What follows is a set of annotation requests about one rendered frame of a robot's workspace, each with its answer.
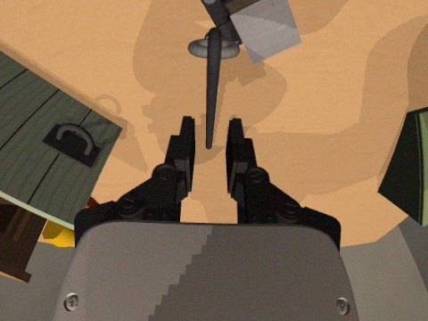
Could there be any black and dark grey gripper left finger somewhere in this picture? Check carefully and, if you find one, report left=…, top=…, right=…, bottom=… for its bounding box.
left=74, top=116, right=195, bottom=248

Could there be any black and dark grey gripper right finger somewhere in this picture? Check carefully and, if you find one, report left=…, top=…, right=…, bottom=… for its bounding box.
left=226, top=118, right=342, bottom=252

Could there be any small brown wooden cabinet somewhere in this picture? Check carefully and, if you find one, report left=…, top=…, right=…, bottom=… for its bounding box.
left=0, top=51, right=123, bottom=283

